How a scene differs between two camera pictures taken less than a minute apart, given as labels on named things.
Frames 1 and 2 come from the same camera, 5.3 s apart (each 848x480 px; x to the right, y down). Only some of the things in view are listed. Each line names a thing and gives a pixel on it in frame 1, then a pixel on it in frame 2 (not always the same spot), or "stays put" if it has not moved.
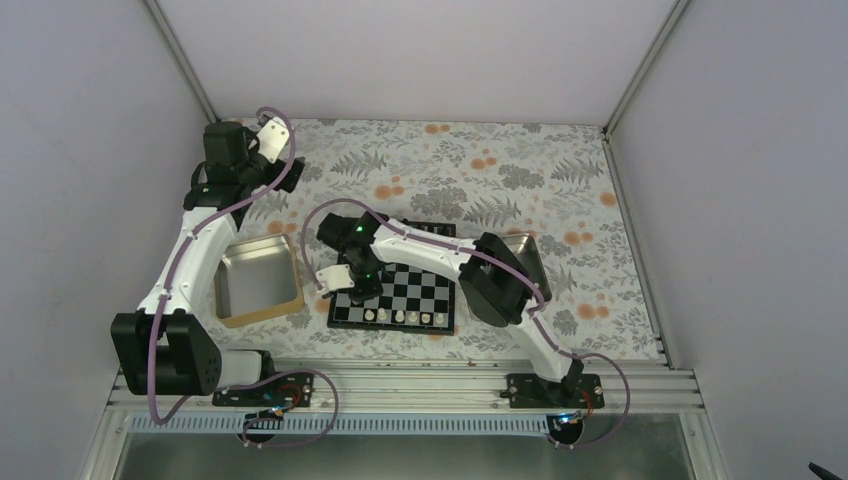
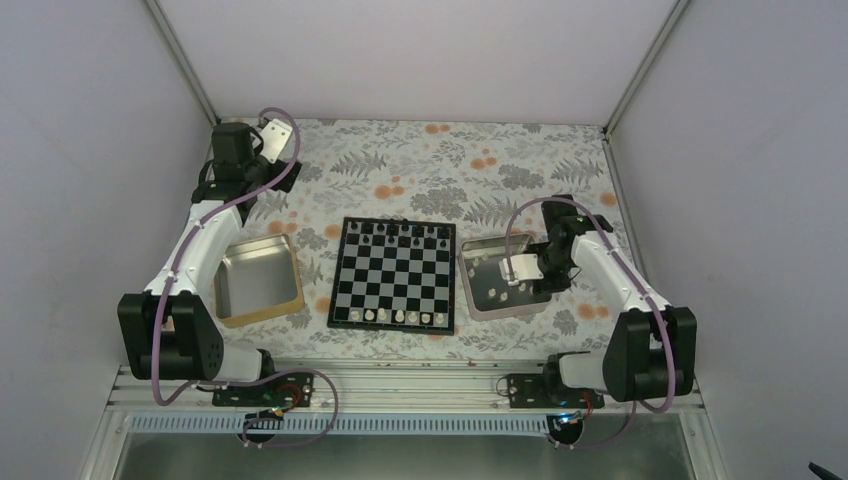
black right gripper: x=373 y=289 -> x=561 y=283
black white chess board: x=400 y=298 stays put
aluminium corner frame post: x=162 y=22 stays put
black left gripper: x=291 y=180 stays put
